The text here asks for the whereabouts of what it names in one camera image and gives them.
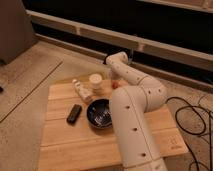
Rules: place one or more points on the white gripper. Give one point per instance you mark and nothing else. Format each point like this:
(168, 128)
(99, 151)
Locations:
(115, 78)

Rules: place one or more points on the orange pepper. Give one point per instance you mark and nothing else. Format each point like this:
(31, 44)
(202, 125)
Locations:
(115, 85)

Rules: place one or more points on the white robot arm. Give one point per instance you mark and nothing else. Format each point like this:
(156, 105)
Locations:
(128, 104)

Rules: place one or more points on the white cup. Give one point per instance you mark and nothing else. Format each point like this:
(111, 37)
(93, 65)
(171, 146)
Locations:
(96, 82)

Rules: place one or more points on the white plastic bottle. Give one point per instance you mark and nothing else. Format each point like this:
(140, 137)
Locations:
(84, 93)

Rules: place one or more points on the black bowl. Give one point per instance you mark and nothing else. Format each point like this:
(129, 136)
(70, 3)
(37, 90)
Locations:
(98, 114)

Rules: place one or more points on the black remote control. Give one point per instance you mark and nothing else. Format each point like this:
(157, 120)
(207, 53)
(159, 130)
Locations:
(74, 114)

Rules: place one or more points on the grey cabinet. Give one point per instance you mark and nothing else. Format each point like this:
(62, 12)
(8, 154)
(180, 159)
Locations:
(16, 32)

